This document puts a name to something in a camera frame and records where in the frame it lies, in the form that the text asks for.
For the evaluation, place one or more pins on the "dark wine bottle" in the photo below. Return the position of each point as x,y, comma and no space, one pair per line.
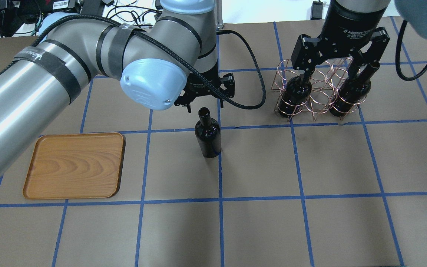
353,91
293,96
208,134

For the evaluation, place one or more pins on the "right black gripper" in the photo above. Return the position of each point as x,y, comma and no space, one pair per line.
348,20

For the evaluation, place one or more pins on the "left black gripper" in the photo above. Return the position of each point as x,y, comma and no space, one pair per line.
203,87

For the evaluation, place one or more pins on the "wooden serving tray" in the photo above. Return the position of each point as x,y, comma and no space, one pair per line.
78,166

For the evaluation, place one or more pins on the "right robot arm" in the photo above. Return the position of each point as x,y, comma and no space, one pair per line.
413,13

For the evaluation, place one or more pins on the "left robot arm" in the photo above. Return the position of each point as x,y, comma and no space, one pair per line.
152,67

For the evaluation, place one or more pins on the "copper wire bottle basket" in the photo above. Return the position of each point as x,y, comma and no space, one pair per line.
324,95

